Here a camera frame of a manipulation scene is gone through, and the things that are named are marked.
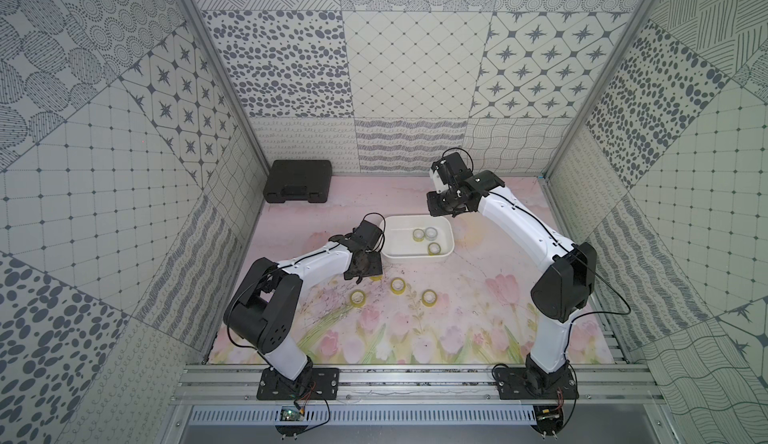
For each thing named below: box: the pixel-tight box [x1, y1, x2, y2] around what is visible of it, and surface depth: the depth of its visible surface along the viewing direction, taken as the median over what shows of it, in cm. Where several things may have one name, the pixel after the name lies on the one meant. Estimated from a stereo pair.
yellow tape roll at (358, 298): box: [350, 290, 367, 308], surface depth 90 cm
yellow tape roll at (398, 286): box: [390, 277, 407, 296], surface depth 92 cm
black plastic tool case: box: [263, 160, 333, 203], surface depth 120 cm
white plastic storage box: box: [381, 214, 455, 264], surface depth 101 cm
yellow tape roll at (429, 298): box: [422, 289, 438, 308], surface depth 90 cm
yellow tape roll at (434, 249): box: [427, 242, 441, 256], surface depth 100 cm
